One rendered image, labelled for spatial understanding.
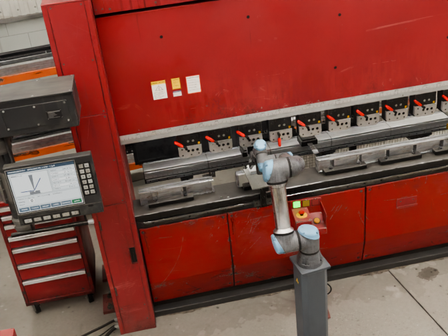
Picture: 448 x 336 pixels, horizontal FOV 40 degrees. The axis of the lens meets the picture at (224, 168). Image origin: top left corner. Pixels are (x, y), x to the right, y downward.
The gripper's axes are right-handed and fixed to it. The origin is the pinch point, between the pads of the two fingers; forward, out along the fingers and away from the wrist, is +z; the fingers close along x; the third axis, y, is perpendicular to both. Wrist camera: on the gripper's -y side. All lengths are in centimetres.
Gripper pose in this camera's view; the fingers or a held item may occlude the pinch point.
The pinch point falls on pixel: (255, 168)
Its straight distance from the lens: 402.8
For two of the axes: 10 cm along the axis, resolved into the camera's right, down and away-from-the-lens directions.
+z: -0.5, 3.7, 9.3
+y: -2.1, -9.1, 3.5
